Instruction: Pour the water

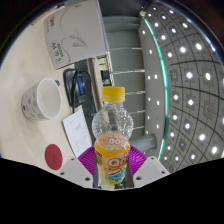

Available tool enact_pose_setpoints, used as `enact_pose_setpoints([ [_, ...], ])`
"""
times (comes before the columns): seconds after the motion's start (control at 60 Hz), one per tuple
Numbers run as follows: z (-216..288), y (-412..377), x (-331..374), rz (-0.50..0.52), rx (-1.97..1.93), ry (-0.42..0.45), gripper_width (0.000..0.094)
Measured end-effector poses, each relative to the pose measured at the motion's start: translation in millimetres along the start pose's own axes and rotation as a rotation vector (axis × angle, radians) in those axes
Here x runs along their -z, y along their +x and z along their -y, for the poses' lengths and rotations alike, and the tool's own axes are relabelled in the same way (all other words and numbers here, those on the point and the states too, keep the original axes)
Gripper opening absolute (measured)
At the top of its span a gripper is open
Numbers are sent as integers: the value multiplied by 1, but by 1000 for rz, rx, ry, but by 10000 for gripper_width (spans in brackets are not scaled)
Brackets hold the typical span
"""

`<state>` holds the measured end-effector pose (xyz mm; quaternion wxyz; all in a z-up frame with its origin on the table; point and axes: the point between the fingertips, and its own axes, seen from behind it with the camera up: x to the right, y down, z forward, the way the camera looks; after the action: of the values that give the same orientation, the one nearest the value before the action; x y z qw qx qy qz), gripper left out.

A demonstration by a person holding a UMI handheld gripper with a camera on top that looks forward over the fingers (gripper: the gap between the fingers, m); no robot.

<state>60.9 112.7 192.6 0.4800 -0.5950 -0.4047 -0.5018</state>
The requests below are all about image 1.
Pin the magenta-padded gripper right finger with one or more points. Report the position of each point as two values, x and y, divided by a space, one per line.
146 170

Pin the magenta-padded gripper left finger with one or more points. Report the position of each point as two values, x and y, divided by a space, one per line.
78 171

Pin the yellow-capped orange drink bottle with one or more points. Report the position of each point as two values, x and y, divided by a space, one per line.
112 160

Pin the flat round red coaster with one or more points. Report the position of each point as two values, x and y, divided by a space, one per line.
53 157

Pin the white printed paper sheet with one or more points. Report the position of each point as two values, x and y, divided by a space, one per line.
77 131

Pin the white patterned paper cup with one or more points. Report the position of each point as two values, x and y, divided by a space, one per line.
40 100

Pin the ceiling lights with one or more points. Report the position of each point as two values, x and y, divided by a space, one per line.
190 75

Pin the white copy paper box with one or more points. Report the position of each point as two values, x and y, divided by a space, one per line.
75 31

